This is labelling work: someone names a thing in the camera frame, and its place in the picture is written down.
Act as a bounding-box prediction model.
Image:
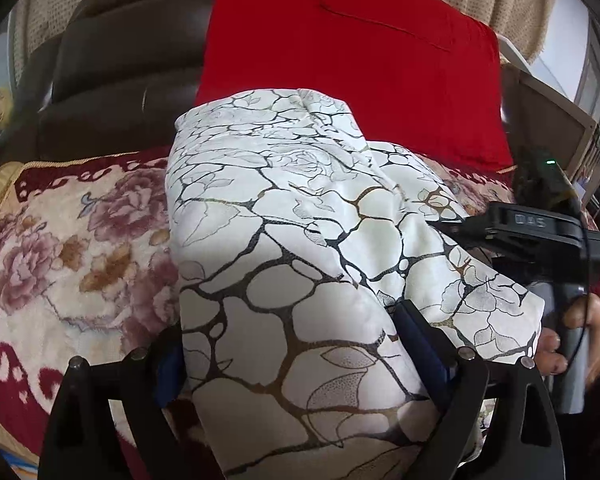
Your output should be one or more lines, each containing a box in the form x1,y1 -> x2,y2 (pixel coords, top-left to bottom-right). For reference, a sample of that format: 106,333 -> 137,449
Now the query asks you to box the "person's right hand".
534,294 -> 600,388

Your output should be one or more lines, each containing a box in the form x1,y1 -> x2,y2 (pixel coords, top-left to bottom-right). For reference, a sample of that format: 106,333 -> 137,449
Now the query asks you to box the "red folded blanket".
197,0 -> 513,171

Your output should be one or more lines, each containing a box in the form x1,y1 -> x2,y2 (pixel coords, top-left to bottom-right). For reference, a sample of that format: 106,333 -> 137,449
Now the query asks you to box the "floral red beige sofa cover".
0,151 -> 486,479

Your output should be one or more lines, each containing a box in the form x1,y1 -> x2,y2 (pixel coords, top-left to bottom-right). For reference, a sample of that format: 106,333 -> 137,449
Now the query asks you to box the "white black-patterned coat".
166,89 -> 543,479

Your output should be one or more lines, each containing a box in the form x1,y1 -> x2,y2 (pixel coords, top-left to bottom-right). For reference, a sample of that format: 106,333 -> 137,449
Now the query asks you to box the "dark brown leather sofa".
0,0 -> 214,165

